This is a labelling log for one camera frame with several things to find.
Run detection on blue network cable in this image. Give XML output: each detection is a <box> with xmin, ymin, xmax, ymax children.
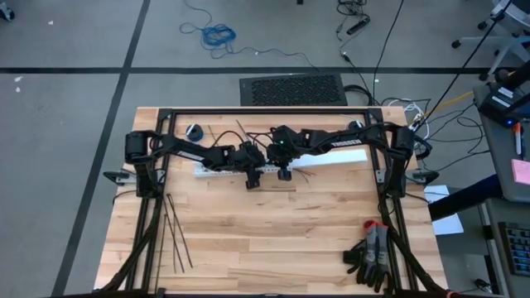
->
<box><xmin>178</xmin><ymin>0</ymin><xmax>320</xmax><ymax>75</ymax></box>

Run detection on white cord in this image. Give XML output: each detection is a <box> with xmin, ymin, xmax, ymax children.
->
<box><xmin>388</xmin><ymin>98</ymin><xmax>431</xmax><ymax>137</ymax></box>

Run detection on black left gripper cable loop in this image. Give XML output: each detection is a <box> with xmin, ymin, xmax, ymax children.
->
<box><xmin>210</xmin><ymin>130</ymin><xmax>249</xmax><ymax>150</ymax></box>

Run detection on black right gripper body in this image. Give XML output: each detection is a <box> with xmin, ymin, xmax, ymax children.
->
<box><xmin>267</xmin><ymin>125</ymin><xmax>312</xmax><ymax>182</ymax></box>

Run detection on marker pen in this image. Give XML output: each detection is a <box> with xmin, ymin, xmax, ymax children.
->
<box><xmin>513</xmin><ymin>122</ymin><xmax>524</xmax><ymax>156</ymax></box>

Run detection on white slotted cable duct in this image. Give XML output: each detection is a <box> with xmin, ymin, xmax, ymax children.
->
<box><xmin>193</xmin><ymin>160</ymin><xmax>293</xmax><ymax>179</ymax></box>

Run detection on black power strip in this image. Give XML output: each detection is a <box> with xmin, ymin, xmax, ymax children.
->
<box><xmin>345</xmin><ymin>16</ymin><xmax>371</xmax><ymax>36</ymax></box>

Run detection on dark blue bar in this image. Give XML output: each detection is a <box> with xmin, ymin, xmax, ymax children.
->
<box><xmin>427</xmin><ymin>173</ymin><xmax>504</xmax><ymax>223</ymax></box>

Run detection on black power cord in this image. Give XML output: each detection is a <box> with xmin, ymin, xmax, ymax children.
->
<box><xmin>335</xmin><ymin>0</ymin><xmax>376</xmax><ymax>107</ymax></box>

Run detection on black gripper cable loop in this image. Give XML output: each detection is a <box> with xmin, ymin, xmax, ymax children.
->
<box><xmin>246</xmin><ymin>131</ymin><xmax>277</xmax><ymax>150</ymax></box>
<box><xmin>210</xmin><ymin>130</ymin><xmax>249</xmax><ymax>150</ymax></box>

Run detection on black floor mat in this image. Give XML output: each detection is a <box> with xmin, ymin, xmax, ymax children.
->
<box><xmin>238</xmin><ymin>73</ymin><xmax>349</xmax><ymax>107</ymax></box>

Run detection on black keyboard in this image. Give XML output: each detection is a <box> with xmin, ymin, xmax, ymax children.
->
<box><xmin>498</xmin><ymin>221</ymin><xmax>530</xmax><ymax>277</ymax></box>

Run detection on thick black hanging cable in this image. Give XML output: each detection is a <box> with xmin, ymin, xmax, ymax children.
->
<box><xmin>412</xmin><ymin>0</ymin><xmax>515</xmax><ymax>136</ymax></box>

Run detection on grey work glove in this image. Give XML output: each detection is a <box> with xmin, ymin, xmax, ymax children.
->
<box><xmin>362</xmin><ymin>219</ymin><xmax>393</xmax><ymax>293</ymax></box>
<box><xmin>342</xmin><ymin>238</ymin><xmax>376</xmax><ymax>286</ymax></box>

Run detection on grey office chair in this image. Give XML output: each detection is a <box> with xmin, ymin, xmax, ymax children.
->
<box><xmin>450</xmin><ymin>0</ymin><xmax>530</xmax><ymax>82</ymax></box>

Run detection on blue wire spool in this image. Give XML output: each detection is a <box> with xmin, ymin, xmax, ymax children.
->
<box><xmin>184</xmin><ymin>123</ymin><xmax>205</xmax><ymax>143</ymax></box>

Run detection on black right gripper cable loop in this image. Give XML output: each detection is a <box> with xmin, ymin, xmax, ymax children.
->
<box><xmin>246</xmin><ymin>131</ymin><xmax>277</xmax><ymax>150</ymax></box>

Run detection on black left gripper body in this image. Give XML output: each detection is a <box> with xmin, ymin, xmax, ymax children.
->
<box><xmin>224</xmin><ymin>140</ymin><xmax>267</xmax><ymax>191</ymax></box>

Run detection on pink sticky notes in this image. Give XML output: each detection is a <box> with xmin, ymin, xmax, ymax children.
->
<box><xmin>509</xmin><ymin>158</ymin><xmax>530</xmax><ymax>186</ymax></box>

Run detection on thick yellow cable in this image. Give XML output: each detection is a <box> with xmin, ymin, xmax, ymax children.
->
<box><xmin>422</xmin><ymin>90</ymin><xmax>475</xmax><ymax>122</ymax></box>

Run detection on black label printer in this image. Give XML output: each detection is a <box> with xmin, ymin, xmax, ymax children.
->
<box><xmin>477</xmin><ymin>61</ymin><xmax>530</xmax><ymax>128</ymax></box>

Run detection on white paper sheet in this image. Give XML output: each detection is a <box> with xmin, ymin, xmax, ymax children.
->
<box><xmin>422</xmin><ymin>184</ymin><xmax>465</xmax><ymax>237</ymax></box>

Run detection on thin black hanging cable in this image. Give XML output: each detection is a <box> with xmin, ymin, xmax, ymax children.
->
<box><xmin>371</xmin><ymin>0</ymin><xmax>406</xmax><ymax>107</ymax></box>

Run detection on black aluminium table frame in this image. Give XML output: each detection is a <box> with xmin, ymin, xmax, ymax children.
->
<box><xmin>97</xmin><ymin>106</ymin><xmax>451</xmax><ymax>298</ymax></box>

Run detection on white duct cover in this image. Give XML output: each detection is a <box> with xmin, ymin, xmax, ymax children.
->
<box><xmin>289</xmin><ymin>147</ymin><xmax>369</xmax><ymax>170</ymax></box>

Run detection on black chair caster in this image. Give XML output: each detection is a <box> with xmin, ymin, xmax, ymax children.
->
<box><xmin>0</xmin><ymin>2</ymin><xmax>17</xmax><ymax>22</ymax></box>

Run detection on grey desk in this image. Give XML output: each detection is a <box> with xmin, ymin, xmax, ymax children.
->
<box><xmin>479</xmin><ymin>197</ymin><xmax>530</xmax><ymax>298</ymax></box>
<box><xmin>471</xmin><ymin>80</ymin><xmax>530</xmax><ymax>204</ymax></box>

